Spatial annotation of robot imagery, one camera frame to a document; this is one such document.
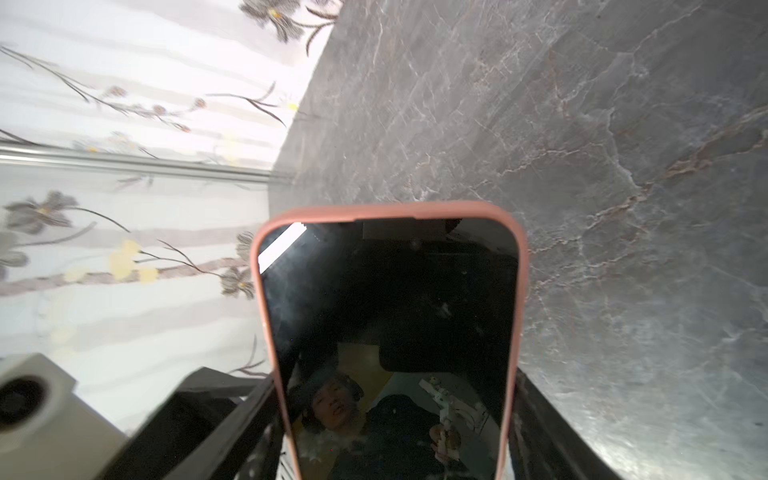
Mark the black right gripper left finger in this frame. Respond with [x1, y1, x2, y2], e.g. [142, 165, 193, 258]
[97, 367, 283, 479]

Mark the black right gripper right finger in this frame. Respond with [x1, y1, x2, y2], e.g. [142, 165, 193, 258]
[509, 370, 621, 480]

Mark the black smartphone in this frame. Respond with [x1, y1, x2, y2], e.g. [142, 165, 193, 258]
[256, 217, 520, 480]

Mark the pink phone case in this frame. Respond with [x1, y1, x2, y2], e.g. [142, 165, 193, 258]
[248, 200, 531, 480]

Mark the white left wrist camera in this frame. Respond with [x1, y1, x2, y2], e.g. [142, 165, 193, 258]
[1, 353, 127, 480]

